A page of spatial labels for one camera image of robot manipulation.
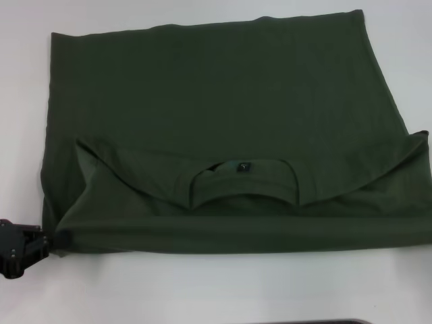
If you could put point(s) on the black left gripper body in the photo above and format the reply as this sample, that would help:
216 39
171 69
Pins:
15 249

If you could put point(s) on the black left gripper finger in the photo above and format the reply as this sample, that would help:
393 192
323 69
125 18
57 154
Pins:
62 240

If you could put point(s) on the dark green FREE T-shirt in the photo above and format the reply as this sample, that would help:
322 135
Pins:
216 118

